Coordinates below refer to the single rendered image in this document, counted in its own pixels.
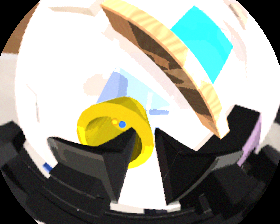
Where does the yellow cup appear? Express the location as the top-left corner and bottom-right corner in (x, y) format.
(76, 96), (155, 169)

